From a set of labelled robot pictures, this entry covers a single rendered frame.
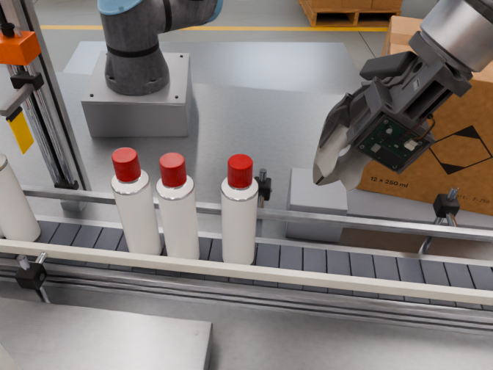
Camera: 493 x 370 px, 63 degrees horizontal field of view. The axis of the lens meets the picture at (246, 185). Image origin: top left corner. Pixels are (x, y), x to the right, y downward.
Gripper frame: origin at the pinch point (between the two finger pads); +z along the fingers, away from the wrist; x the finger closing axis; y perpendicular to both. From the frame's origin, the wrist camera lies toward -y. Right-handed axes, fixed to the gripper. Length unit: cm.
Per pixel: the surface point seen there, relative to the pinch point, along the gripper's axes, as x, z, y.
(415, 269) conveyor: 24.8, 7.9, -2.1
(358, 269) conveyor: 16.7, 12.4, -0.7
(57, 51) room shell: -117, 164, -250
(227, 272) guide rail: -2.5, 20.2, 4.6
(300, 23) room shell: 44, 69, -341
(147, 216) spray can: -16.7, 18.8, 2.6
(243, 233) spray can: -3.8, 13.5, 2.6
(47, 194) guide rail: -31.7, 29.5, -2.5
